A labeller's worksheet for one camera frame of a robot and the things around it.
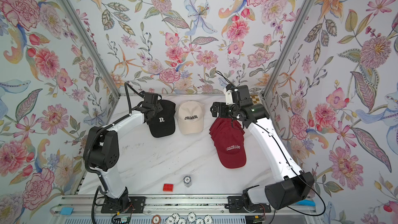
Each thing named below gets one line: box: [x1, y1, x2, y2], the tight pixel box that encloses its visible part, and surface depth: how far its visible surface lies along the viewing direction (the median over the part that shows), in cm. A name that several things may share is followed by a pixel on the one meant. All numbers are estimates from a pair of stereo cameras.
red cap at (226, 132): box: [209, 121, 245, 144], surface depth 91 cm
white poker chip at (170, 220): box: [164, 215, 175, 224], surface depth 72 cm
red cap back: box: [212, 124, 247, 169], surface depth 90 cm
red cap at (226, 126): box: [208, 117, 246, 135], surface depth 93 cm
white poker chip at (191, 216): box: [187, 212, 197, 223], surface depth 73 cm
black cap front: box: [146, 99, 176, 138], surface depth 102 cm
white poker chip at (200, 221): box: [195, 217, 205, 224], surface depth 72 cm
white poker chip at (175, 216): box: [171, 212, 180, 223], surface depth 72 cm
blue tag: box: [60, 206, 75, 216], surface depth 74 cm
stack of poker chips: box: [183, 175, 193, 188], surface depth 78 cm
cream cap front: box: [175, 100, 205, 135], surface depth 103 cm
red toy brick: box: [162, 183, 174, 192], surface depth 80 cm
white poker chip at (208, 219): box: [203, 214, 213, 224], surface depth 72 cm
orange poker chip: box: [152, 214, 162, 224], surface depth 72 cm
